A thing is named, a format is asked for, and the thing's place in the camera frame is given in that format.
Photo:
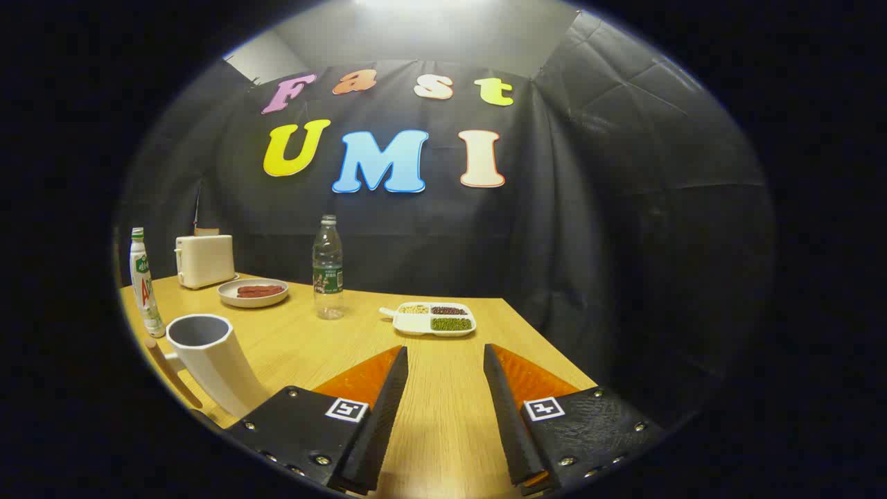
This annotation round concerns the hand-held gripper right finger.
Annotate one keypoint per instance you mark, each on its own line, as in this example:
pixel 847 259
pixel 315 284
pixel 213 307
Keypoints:
pixel 509 423

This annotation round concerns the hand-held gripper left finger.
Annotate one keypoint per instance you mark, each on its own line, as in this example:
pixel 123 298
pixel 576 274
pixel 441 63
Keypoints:
pixel 380 423

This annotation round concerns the white juice bottle green label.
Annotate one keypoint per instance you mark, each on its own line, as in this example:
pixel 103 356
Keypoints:
pixel 143 284

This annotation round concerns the clear plastic water bottle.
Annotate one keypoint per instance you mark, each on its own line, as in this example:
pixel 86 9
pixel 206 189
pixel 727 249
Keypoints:
pixel 328 277

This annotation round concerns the wooden table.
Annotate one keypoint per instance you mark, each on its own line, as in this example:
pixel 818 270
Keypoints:
pixel 332 339

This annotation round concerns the white divided tray of beans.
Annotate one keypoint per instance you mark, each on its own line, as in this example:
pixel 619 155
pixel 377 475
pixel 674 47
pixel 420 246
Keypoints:
pixel 416 326

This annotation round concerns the red meat slices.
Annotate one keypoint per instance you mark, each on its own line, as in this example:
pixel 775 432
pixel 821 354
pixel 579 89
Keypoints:
pixel 260 290

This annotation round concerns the round white plate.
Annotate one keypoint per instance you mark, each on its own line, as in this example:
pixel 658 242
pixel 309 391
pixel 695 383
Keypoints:
pixel 235 299

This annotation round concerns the cream toaster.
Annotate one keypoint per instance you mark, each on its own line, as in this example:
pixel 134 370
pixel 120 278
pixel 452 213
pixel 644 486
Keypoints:
pixel 206 260

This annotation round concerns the black backdrop cloth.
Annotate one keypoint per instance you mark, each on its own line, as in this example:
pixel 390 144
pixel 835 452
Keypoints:
pixel 624 208

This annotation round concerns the bread slice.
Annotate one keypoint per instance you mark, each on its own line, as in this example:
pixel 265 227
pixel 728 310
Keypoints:
pixel 206 231

